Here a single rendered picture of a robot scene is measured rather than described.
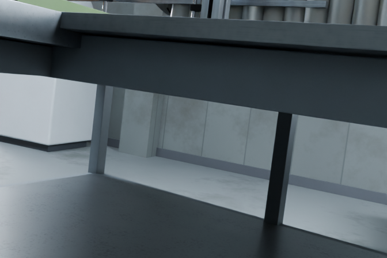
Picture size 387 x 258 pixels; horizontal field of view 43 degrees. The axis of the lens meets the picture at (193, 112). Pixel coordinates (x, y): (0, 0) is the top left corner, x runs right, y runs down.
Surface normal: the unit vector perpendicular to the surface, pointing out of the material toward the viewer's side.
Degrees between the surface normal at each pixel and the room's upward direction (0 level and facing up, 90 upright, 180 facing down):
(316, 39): 90
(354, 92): 90
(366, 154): 90
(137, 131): 90
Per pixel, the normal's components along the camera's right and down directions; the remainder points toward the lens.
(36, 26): 0.89, 0.14
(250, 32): -0.54, 0.00
